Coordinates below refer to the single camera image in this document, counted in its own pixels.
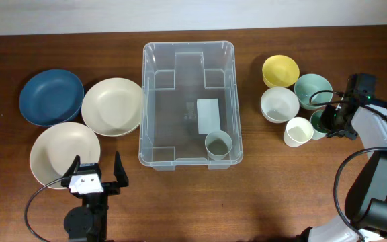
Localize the yellow small bowl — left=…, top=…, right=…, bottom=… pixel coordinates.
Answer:
left=262, top=55, right=300, bottom=88

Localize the clear plastic storage bin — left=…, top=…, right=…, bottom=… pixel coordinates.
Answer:
left=138, top=41, right=243, bottom=171

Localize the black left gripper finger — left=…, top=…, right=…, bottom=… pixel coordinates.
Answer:
left=114, top=151, right=129, bottom=187
left=63, top=155, right=81, bottom=177

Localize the grey cup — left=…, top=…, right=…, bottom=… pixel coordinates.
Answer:
left=205, top=130, right=232, bottom=161

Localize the beige bowl near gripper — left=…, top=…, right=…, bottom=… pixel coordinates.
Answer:
left=30, top=122, right=101, bottom=185

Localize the cream cup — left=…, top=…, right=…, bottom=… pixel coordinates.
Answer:
left=284, top=117, right=314, bottom=147

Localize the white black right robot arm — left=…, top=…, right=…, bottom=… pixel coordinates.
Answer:
left=296, top=73, right=387, bottom=242

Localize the dark blue bowl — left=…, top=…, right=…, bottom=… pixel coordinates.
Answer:
left=19, top=69, right=85, bottom=127

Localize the beige bowl near bin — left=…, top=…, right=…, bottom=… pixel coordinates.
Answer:
left=81, top=77, right=142, bottom=137

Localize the mint green small bowl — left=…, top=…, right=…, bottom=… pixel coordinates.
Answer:
left=294, top=74, right=333, bottom=110

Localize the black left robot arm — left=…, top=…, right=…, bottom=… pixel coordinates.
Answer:
left=61, top=152, right=129, bottom=241

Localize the white small bowl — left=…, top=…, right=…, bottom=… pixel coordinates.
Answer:
left=260, top=87, right=300, bottom=124

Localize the white label in bin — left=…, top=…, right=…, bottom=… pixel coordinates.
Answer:
left=197, top=99, right=221, bottom=134

